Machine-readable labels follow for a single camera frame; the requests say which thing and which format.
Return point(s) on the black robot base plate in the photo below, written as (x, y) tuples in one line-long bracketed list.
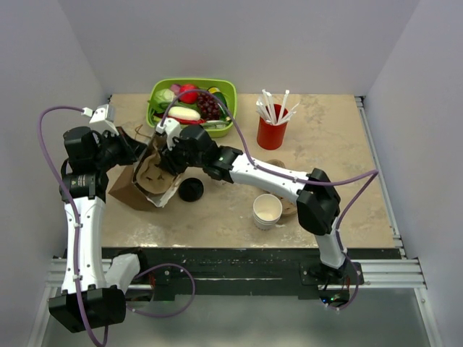
[(230, 272)]

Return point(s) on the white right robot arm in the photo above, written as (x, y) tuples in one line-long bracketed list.
[(313, 194)]

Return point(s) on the white paper coffee cup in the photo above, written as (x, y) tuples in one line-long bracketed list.
[(219, 183)]

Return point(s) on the brown paper takeout bag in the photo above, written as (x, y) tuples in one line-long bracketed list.
[(126, 191)]

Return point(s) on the purple toy onion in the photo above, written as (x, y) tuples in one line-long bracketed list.
[(175, 88)]

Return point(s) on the red straw holder cup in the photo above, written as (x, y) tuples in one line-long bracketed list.
[(270, 137)]

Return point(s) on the red toy apple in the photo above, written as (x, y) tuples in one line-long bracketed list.
[(188, 93)]

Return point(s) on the green plastic produce bin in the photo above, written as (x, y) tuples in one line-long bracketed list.
[(216, 129)]

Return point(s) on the white toy radish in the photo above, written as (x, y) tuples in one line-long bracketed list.
[(183, 113)]

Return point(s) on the brown pulp cup carrier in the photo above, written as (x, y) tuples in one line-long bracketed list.
[(288, 208), (148, 174)]

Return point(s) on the white wrapped straw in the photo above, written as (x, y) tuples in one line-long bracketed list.
[(287, 117), (268, 98), (264, 113), (283, 106)]

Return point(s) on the black coffee cup lid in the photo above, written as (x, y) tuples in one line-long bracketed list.
[(191, 190)]

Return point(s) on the aluminium frame rail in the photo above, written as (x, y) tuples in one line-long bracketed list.
[(421, 292)]

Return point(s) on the purple toy grapes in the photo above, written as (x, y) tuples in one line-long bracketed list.
[(208, 108)]

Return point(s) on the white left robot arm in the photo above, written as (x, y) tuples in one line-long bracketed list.
[(92, 297)]

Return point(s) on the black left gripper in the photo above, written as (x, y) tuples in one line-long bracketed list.
[(129, 145)]

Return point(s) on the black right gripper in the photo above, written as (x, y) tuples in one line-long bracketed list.
[(168, 157)]

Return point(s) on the green toy cucumber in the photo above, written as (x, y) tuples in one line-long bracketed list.
[(224, 105)]

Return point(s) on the stack of white paper cups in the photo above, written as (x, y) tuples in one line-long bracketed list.
[(266, 211)]

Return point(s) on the green toy cabbage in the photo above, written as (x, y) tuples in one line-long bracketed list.
[(164, 96)]

